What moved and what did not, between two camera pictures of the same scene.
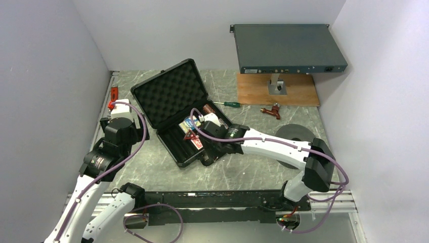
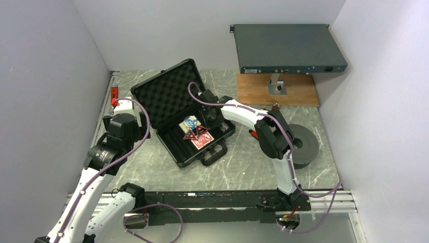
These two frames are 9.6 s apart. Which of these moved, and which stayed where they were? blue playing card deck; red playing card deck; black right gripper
Moved: black right gripper
Stayed: blue playing card deck; red playing card deck
